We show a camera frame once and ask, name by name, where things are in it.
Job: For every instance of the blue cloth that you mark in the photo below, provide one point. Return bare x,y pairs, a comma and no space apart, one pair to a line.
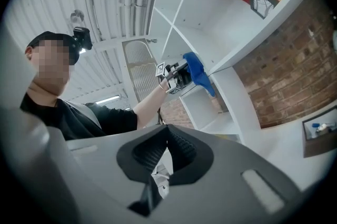
197,70

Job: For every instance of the black head camera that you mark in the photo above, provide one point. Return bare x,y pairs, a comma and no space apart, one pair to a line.
83,38

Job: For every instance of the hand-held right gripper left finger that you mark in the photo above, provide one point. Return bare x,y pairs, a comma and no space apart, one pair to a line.
126,162

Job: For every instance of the black picture frame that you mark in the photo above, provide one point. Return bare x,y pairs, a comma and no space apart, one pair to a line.
260,1

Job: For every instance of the ceiling tube light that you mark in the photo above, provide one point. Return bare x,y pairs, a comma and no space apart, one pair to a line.
108,99

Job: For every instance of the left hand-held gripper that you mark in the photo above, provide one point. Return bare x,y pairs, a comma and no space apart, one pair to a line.
175,78

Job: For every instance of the person's left hand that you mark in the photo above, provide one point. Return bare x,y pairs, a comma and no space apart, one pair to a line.
166,83

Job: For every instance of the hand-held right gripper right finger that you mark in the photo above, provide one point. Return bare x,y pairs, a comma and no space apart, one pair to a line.
202,162

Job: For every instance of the black head mount band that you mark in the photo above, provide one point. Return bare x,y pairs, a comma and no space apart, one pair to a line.
52,35

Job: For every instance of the person's black shirt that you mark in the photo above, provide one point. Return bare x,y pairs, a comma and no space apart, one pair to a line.
79,120

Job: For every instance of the small silver object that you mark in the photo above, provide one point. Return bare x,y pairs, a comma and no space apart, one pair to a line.
322,127

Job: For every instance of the small blue object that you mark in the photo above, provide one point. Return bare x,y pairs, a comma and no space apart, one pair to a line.
314,125

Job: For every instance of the white desk with drawers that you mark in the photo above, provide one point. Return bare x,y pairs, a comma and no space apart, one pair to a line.
279,146

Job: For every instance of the silver bangle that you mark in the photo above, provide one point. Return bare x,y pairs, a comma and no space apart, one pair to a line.
162,87

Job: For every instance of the metal door hinge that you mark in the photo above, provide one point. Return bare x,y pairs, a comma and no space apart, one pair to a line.
152,40

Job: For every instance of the white cubby shelf unit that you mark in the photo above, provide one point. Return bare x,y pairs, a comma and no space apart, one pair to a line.
210,20

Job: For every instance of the ceiling light panel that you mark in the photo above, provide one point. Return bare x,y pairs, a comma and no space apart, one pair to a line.
83,50

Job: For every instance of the person's head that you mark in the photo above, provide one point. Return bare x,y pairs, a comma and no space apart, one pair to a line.
50,70

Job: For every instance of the ribbed glass cabinet door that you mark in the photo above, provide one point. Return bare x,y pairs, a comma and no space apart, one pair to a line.
142,70

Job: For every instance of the dark brown wooden box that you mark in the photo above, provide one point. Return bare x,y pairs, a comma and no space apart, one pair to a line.
318,145

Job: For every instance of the person's left forearm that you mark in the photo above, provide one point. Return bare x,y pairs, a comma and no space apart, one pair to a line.
147,109

